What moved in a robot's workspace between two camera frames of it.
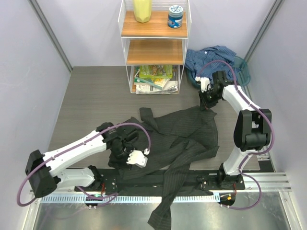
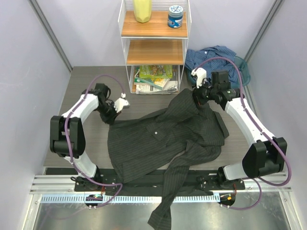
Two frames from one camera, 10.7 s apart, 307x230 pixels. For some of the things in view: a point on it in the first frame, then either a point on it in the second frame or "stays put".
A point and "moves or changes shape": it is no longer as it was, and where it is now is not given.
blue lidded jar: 175,17 stays put
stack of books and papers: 155,79 stays put
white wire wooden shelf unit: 155,52 stays put
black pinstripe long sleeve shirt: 176,140 moves or changes shape
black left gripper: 119,164 → 111,119
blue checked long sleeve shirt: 196,60 stays put
